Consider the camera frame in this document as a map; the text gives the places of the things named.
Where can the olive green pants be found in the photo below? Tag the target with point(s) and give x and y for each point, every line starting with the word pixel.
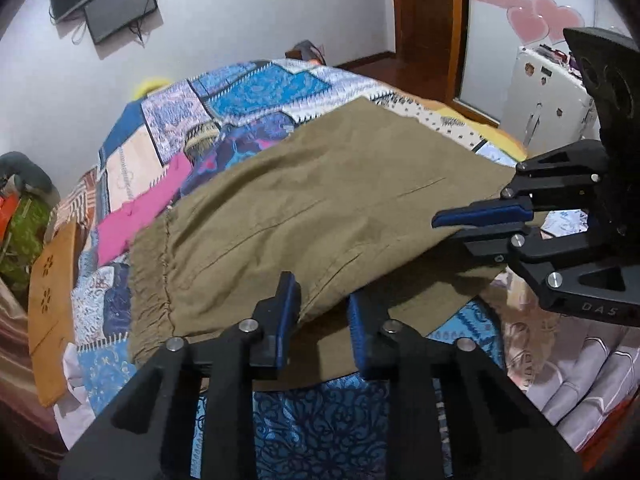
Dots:
pixel 310 200

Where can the white cabinet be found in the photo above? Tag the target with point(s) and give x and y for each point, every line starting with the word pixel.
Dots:
pixel 545 105

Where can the pink heart wall decoration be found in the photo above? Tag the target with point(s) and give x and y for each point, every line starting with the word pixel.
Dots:
pixel 545 15

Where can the white cloth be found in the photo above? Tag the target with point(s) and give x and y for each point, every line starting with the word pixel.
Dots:
pixel 75 405

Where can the pale pink striped bedding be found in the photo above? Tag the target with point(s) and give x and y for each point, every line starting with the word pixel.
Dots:
pixel 590 375

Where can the pink cloth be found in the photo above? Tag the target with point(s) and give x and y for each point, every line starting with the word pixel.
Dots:
pixel 135 220

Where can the brown wooden door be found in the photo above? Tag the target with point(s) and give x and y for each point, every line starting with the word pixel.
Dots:
pixel 425 20

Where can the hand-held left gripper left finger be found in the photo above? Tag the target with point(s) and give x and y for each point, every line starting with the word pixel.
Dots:
pixel 286 320

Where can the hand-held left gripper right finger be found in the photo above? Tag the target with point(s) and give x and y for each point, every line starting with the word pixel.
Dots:
pixel 358 332

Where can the grey padded object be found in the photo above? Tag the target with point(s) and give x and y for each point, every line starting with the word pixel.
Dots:
pixel 32 170

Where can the wall-mounted black television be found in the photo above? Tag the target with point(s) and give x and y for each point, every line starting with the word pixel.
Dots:
pixel 120 7

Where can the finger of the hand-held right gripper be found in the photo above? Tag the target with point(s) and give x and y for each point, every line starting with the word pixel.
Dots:
pixel 492 250
pixel 480 214

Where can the green patterned cloth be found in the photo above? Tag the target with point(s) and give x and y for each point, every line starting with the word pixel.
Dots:
pixel 25 235

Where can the small items on cabinet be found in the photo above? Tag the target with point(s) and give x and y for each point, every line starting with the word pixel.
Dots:
pixel 557 55

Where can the orange cloth with flower cutouts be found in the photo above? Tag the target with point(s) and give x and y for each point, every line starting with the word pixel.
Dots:
pixel 50 310

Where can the striped brown cloth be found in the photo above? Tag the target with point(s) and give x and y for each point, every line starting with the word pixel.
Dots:
pixel 20 350

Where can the patchwork printed blanket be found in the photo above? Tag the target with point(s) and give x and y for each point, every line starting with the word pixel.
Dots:
pixel 260 92

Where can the yellow object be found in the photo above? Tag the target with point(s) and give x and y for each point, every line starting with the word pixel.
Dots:
pixel 150 86

